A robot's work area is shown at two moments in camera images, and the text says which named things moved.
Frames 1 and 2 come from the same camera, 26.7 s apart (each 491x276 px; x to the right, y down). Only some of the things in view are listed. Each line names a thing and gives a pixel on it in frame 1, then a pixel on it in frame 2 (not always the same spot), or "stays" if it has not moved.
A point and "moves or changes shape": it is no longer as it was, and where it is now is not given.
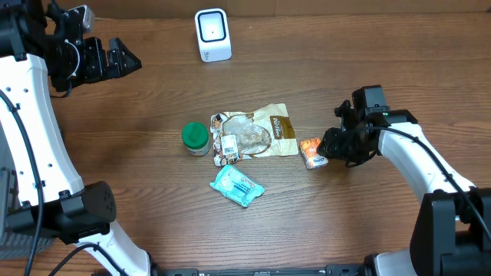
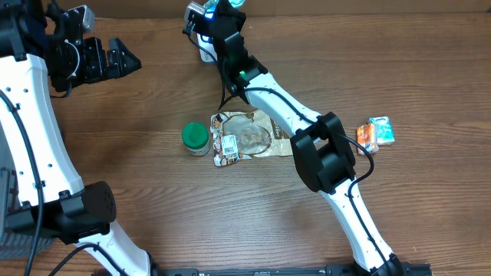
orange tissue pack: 309,150 moves or changes shape
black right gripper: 334,150 to 240,16
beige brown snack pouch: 238,136 stays
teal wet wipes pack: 230,183 to 211,5
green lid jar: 196,136 stays
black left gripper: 102,67 stays
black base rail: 265,270 stays
